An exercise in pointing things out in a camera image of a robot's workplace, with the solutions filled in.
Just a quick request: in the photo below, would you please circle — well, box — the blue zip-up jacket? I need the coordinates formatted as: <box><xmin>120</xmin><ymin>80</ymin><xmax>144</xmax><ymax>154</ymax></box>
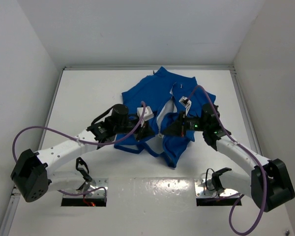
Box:
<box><xmin>114</xmin><ymin>67</ymin><xmax>216</xmax><ymax>168</ymax></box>

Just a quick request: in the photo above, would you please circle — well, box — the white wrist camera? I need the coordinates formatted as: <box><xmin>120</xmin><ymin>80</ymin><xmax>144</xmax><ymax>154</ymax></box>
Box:
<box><xmin>179</xmin><ymin>96</ymin><xmax>192</xmax><ymax>113</ymax></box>
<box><xmin>137</xmin><ymin>106</ymin><xmax>154</xmax><ymax>121</ymax></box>

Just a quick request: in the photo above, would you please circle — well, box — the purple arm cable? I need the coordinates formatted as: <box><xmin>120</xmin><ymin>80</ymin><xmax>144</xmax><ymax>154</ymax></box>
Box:
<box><xmin>12</xmin><ymin>100</ymin><xmax>147</xmax><ymax>197</ymax></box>
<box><xmin>188</xmin><ymin>85</ymin><xmax>268</xmax><ymax>234</ymax></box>

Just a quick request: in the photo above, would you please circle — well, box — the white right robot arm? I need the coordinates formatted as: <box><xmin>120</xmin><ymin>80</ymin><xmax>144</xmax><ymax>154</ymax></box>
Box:
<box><xmin>162</xmin><ymin>103</ymin><xmax>295</xmax><ymax>212</ymax></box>

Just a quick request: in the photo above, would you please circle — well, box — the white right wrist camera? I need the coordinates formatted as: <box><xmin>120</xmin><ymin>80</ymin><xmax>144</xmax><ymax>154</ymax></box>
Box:
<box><xmin>179</xmin><ymin>96</ymin><xmax>192</xmax><ymax>113</ymax></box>

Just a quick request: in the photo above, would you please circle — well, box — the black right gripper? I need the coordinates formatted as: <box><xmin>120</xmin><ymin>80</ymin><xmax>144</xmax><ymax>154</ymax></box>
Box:
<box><xmin>162</xmin><ymin>110</ymin><xmax>208</xmax><ymax>138</ymax></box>

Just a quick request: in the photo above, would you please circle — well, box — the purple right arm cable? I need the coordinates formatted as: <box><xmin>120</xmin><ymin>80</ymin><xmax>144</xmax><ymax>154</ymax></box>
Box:
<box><xmin>188</xmin><ymin>85</ymin><xmax>268</xmax><ymax>234</ymax></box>

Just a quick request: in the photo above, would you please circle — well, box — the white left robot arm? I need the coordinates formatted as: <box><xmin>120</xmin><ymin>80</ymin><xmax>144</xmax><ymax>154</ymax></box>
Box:
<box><xmin>11</xmin><ymin>102</ymin><xmax>154</xmax><ymax>203</ymax></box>

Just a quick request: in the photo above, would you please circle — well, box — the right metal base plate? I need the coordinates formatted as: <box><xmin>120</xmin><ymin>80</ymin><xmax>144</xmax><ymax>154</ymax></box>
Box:
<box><xmin>194</xmin><ymin>178</ymin><xmax>239</xmax><ymax>199</ymax></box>

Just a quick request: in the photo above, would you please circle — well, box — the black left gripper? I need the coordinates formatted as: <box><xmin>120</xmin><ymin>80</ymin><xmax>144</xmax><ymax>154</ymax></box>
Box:
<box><xmin>114</xmin><ymin>116</ymin><xmax>155</xmax><ymax>141</ymax></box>

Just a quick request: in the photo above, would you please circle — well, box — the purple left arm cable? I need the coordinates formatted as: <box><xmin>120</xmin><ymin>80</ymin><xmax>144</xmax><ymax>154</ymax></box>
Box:
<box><xmin>12</xmin><ymin>100</ymin><xmax>147</xmax><ymax>197</ymax></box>

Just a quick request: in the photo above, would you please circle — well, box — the metal base plate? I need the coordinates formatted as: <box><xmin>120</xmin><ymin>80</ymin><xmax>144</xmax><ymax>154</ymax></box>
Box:
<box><xmin>194</xmin><ymin>178</ymin><xmax>239</xmax><ymax>199</ymax></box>
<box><xmin>60</xmin><ymin>178</ymin><xmax>108</xmax><ymax>199</ymax></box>

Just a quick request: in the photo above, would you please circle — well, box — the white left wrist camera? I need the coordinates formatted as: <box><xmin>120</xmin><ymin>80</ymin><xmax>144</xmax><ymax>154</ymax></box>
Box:
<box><xmin>137</xmin><ymin>106</ymin><xmax>154</xmax><ymax>121</ymax></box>

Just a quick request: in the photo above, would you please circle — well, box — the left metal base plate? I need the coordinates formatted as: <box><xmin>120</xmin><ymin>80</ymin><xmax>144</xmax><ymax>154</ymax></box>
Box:
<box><xmin>60</xmin><ymin>178</ymin><xmax>108</xmax><ymax>199</ymax></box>

